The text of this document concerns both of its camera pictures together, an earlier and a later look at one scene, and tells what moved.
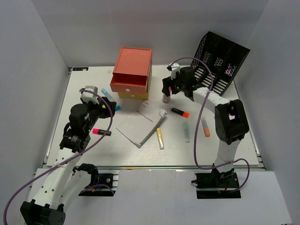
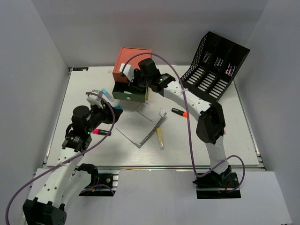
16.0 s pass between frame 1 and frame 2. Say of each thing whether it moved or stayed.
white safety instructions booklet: stayed
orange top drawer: stayed
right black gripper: moved
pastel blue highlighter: stayed
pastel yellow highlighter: stayed
